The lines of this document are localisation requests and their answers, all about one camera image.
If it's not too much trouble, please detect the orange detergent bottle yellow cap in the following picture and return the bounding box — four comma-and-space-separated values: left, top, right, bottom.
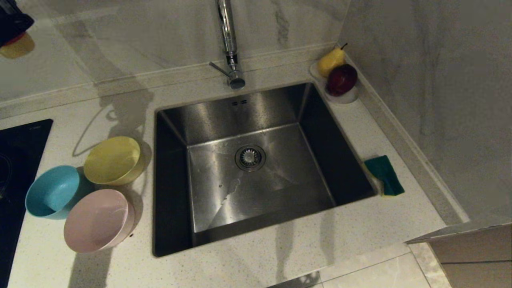
0, 32, 36, 59

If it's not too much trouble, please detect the chrome faucet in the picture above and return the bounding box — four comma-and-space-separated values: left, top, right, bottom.
209, 0, 246, 90

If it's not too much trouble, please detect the stainless steel sink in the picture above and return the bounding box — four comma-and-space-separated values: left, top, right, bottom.
152, 82, 377, 257

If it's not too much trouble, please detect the green yellow sponge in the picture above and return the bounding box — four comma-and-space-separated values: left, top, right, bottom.
364, 155, 404, 197

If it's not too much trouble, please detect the black induction cooktop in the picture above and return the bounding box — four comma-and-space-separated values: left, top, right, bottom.
0, 119, 54, 288

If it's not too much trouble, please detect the yellow plastic bowl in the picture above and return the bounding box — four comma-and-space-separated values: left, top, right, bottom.
83, 136, 146, 186

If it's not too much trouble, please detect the blue plastic bowl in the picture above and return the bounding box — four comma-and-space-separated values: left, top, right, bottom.
25, 165, 96, 220

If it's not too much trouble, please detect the pink plastic bowl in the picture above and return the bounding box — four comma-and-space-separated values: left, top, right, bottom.
64, 189, 136, 253

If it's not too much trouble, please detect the round metal drain strainer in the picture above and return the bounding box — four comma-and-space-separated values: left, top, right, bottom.
235, 144, 267, 173

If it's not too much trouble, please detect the yellow pear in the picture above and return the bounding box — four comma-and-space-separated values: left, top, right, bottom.
318, 43, 348, 78

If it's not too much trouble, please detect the dark red apple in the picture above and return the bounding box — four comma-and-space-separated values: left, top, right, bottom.
326, 64, 358, 97

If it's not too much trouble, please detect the small white dish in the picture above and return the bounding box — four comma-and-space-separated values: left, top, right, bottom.
309, 60, 360, 105

